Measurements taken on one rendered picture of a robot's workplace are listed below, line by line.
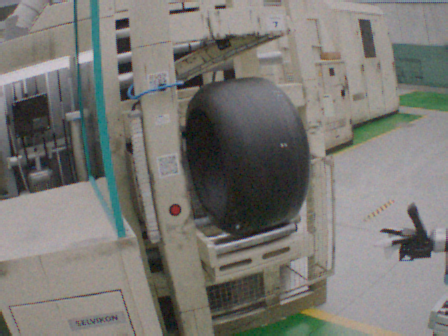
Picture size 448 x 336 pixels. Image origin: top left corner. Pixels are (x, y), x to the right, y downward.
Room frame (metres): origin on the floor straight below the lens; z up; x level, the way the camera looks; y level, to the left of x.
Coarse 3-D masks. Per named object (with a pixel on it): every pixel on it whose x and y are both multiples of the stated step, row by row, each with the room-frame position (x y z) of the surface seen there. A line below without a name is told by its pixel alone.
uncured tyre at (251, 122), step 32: (192, 96) 1.92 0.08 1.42; (224, 96) 1.72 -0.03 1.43; (256, 96) 1.72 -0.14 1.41; (192, 128) 2.00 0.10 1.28; (224, 128) 1.64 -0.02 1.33; (256, 128) 1.63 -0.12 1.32; (288, 128) 1.66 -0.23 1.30; (192, 160) 2.02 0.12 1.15; (224, 160) 1.64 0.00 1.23; (256, 160) 1.59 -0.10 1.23; (288, 160) 1.62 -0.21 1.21; (224, 192) 2.05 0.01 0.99; (256, 192) 1.59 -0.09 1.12; (288, 192) 1.63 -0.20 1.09; (224, 224) 1.73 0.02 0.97; (256, 224) 1.65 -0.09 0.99
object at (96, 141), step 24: (96, 0) 0.93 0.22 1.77; (96, 24) 0.93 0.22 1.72; (96, 48) 0.93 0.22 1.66; (96, 72) 0.93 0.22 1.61; (96, 96) 0.93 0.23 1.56; (96, 120) 1.02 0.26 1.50; (96, 144) 1.09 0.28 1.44; (96, 168) 1.19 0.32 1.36; (96, 192) 1.25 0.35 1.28; (120, 216) 0.93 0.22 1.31
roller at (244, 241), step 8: (288, 224) 1.77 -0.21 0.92; (296, 224) 1.78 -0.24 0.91; (264, 232) 1.73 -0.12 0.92; (272, 232) 1.74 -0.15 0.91; (280, 232) 1.74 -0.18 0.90; (288, 232) 1.76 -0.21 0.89; (232, 240) 1.69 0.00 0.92; (240, 240) 1.70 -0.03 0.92; (248, 240) 1.70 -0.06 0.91; (256, 240) 1.71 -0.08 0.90; (264, 240) 1.72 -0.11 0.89; (216, 248) 1.66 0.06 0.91; (224, 248) 1.67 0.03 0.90; (232, 248) 1.68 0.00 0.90; (240, 248) 1.69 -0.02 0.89
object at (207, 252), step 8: (200, 232) 1.74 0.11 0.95; (200, 240) 1.68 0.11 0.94; (208, 240) 1.65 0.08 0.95; (200, 248) 1.69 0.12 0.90; (208, 248) 1.61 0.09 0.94; (200, 256) 1.71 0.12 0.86; (208, 256) 1.61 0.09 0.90; (216, 256) 1.62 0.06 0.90; (208, 264) 1.63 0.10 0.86; (216, 264) 1.62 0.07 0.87
